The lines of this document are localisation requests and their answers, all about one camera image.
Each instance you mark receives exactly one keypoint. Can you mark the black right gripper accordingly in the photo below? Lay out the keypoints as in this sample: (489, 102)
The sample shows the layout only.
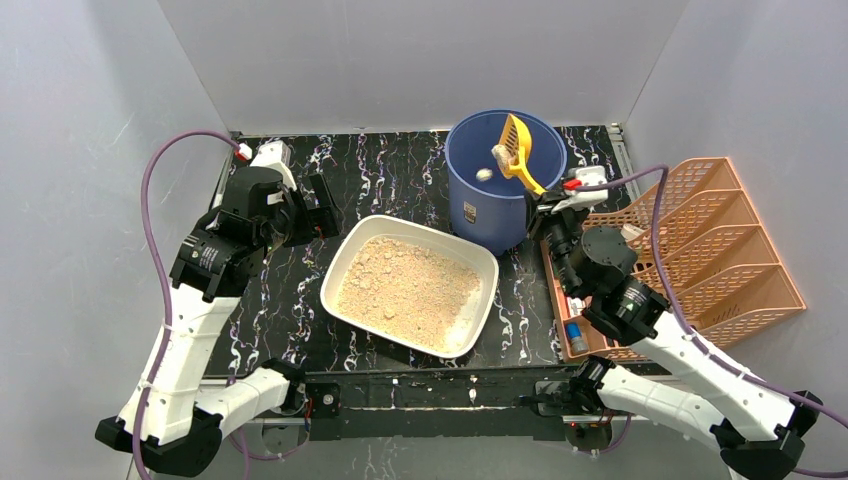
(544, 213)

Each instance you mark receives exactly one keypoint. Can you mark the beige cat litter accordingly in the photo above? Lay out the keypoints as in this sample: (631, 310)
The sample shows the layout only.
(409, 292)

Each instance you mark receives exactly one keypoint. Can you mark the yellow slotted litter scoop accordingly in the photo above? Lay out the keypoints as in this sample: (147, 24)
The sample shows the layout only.
(512, 153)

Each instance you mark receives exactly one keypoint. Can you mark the blue plastic bucket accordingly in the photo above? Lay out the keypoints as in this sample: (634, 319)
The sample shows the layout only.
(486, 208)

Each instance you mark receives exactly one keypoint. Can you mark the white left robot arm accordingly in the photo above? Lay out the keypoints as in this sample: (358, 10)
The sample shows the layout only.
(169, 425)

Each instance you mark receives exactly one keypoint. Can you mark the blue capped small bottle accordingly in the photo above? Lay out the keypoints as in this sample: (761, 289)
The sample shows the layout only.
(575, 339)

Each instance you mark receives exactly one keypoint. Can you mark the orange plastic file organizer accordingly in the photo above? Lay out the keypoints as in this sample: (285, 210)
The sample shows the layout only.
(722, 265)

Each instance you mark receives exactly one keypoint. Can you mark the white plastic litter box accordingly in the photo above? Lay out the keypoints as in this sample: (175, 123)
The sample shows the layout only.
(474, 256)

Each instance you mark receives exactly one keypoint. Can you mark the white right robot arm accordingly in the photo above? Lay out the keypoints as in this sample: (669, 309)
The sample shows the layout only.
(757, 433)

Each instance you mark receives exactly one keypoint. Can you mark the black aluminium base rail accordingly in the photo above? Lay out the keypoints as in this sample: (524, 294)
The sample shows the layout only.
(430, 403)

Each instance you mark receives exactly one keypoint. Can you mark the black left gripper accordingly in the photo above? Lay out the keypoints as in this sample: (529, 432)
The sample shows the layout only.
(321, 204)

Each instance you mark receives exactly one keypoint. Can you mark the red white small box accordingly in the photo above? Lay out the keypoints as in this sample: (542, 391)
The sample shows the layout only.
(575, 306)

